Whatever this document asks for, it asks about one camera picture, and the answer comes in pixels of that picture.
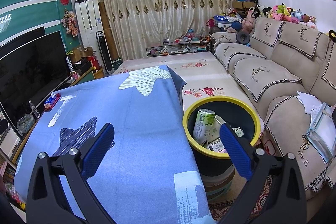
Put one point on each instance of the brown rolled mat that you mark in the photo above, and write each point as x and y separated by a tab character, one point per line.
107	29

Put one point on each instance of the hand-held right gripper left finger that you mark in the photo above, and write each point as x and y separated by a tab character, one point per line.
101	150

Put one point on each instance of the yellow rimmed dark bin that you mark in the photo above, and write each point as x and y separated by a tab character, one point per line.
239	115

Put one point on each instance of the clear plastic folder stack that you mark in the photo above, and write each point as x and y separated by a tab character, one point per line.
321	134

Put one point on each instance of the blue tissue pack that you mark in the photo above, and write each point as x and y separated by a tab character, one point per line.
50	100

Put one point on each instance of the green yellow television cabinet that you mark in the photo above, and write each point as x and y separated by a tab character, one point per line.
84	77

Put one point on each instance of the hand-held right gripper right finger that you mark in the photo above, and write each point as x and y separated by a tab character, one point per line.
235	150

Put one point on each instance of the large black television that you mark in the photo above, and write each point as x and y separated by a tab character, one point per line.
31	74

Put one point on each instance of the white tall printed box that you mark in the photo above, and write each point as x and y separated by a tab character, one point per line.
70	65

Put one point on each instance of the artificial flower bouquet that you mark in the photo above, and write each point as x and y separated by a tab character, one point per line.
70	23

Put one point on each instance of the white printed bag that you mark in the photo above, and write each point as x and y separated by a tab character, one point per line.
267	145

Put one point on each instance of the black bag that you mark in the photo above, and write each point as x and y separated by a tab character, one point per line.
81	65

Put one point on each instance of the glass low table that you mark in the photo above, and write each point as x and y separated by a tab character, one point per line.
178	49

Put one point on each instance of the blue star-print bag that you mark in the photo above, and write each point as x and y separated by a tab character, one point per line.
225	20

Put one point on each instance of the green white small box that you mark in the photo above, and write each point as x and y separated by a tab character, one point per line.
216	145

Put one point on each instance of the clear plastic water bottle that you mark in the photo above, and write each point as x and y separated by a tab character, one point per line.
33	109

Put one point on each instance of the floral cream mat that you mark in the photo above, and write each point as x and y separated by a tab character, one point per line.
199	77

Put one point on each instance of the grey tower fan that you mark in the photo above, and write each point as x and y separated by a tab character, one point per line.
104	53

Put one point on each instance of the white plastic drawer unit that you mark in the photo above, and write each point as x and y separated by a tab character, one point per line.
9	137

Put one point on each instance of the beige sofa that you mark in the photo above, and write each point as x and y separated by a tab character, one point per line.
275	77

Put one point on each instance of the red canister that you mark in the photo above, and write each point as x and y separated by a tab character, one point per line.
94	61

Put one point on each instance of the blue cap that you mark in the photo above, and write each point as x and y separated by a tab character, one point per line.
235	26

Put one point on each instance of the black neck pillow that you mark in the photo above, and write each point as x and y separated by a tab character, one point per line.
242	37

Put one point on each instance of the black yellow plush toy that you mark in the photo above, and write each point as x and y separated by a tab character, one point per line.
331	35

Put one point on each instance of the small black television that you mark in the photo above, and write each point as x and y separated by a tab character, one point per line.
21	40

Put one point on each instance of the row of plush toys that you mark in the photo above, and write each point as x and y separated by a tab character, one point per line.
283	14

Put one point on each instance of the white round tub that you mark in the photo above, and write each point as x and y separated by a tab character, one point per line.
218	182

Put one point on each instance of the green white drink can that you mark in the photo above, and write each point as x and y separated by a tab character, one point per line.
203	127

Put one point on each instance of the open cardboard box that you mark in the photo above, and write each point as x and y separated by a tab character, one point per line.
81	53

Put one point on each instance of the yellow wooden bucket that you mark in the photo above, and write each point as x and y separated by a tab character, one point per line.
98	73

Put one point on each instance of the bookshelf with books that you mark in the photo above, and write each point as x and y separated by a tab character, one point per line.
10	176

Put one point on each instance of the white loose papers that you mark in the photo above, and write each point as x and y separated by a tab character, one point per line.
307	102

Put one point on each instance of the blue tablecloth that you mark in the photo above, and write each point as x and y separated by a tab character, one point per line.
131	121

